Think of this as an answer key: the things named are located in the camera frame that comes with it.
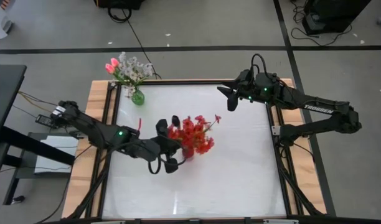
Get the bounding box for tangled black cables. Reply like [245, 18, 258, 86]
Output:
[289, 0, 353, 47]

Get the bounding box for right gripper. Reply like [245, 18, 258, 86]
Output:
[217, 70, 258, 102]

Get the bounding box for black aluminium table frame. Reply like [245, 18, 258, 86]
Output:
[62, 79, 330, 224]

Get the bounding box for large red flower bunch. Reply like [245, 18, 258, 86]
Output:
[167, 114, 215, 156]

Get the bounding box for black computer tower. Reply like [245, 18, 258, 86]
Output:
[301, 0, 372, 35]

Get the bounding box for small white blossom bunch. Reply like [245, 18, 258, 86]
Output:
[117, 51, 144, 99]

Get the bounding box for black desk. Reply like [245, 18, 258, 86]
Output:
[0, 64, 76, 206]

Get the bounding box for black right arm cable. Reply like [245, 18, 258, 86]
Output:
[250, 53, 280, 82]

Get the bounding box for black equipment box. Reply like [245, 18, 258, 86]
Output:
[93, 0, 146, 11]

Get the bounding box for black left camera cable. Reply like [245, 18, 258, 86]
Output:
[148, 152, 187, 175]

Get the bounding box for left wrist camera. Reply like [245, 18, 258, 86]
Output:
[164, 157, 179, 174]

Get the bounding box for green glass vase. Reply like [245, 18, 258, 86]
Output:
[131, 89, 146, 106]

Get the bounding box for pink tulip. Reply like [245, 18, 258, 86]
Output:
[111, 57, 138, 94]
[105, 63, 138, 94]

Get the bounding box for black power brick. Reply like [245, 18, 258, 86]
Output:
[35, 113, 59, 129]

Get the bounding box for white flat box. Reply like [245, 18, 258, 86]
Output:
[34, 135, 80, 175]

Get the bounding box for red ribbed glass vase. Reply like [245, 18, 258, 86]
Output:
[181, 146, 195, 160]

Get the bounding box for white daisy bunch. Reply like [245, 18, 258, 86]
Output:
[140, 61, 154, 80]

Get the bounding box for black floor cable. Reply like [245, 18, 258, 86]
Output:
[108, 6, 162, 80]

